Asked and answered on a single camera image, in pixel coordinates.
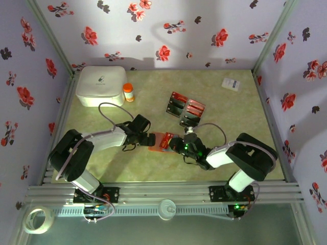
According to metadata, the orange card holder wallet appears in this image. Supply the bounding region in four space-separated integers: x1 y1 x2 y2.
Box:
148 131 183 155

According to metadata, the clear tape roll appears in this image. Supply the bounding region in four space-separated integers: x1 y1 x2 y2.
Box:
22 206 55 235

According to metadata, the green circuit board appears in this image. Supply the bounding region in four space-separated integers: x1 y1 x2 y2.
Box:
228 203 250 221
82 203 109 223

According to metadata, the small white carton box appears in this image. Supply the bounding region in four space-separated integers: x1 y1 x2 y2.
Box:
221 77 242 92

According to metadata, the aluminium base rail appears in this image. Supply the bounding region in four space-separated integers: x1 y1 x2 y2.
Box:
24 180 305 205

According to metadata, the black VIP card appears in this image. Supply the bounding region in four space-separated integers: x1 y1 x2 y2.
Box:
167 98 186 110
178 119 199 128
181 112 202 123
166 104 185 117

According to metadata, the white pill case box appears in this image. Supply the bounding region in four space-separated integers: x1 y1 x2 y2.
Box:
75 65 127 108

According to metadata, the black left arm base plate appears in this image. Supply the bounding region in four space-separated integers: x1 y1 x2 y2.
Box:
73 186 120 204

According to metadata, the aluminium corner post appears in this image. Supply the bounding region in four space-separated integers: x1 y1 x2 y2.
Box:
25 0 76 75
252 0 298 74

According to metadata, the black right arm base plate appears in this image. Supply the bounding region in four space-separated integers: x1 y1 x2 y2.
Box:
208 185 255 204

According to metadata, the grey left arm cable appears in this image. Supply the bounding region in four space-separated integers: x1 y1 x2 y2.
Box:
55 102 135 224

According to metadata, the orange pill bottle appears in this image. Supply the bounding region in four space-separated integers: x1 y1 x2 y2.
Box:
123 83 135 103

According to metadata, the slotted grey cable duct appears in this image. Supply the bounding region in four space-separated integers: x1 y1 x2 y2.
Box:
55 205 229 217

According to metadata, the white round knob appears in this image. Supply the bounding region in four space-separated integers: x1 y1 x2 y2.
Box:
157 199 177 221

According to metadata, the aluminium side rail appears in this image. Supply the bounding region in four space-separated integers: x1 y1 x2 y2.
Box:
38 71 79 185
251 70 299 183

